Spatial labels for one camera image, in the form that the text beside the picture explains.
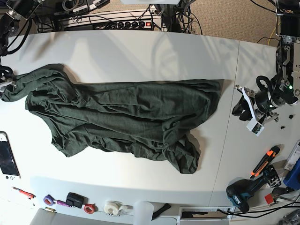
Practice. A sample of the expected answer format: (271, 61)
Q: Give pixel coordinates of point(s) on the black action camera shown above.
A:
(74, 200)

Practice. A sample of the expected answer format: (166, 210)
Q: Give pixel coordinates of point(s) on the black tablet with white frame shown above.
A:
(7, 161)

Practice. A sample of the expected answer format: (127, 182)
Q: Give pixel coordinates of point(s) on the teal black cordless drill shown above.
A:
(241, 191)

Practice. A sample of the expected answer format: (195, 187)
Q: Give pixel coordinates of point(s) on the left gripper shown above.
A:
(257, 103)

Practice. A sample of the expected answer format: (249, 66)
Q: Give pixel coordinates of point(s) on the white power strip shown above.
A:
(116, 20)

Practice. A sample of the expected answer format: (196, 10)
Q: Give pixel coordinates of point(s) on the clear tape dispenser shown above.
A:
(114, 208)

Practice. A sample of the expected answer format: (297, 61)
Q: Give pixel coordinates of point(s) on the red tape roll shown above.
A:
(90, 208)

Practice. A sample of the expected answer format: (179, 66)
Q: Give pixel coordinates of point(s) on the blue box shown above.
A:
(292, 179)

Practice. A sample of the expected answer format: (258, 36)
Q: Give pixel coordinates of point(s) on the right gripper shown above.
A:
(7, 78)

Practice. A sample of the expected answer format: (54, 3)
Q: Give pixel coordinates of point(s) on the red handled screwdriver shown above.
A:
(27, 194)

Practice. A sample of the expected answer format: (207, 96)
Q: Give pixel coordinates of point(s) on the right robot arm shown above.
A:
(9, 24)

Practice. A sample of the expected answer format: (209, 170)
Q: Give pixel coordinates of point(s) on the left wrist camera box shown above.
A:
(255, 127)

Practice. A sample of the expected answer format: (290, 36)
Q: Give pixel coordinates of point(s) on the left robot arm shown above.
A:
(284, 87)

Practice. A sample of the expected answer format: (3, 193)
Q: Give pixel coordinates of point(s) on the purple tape roll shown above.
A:
(49, 200)

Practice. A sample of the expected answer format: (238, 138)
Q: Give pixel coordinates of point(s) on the dark green t-shirt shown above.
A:
(150, 120)

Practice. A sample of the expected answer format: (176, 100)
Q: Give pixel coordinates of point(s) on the orange black utility knife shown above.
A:
(266, 159)

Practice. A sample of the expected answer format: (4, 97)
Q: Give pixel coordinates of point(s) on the white translucent cup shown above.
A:
(143, 212)

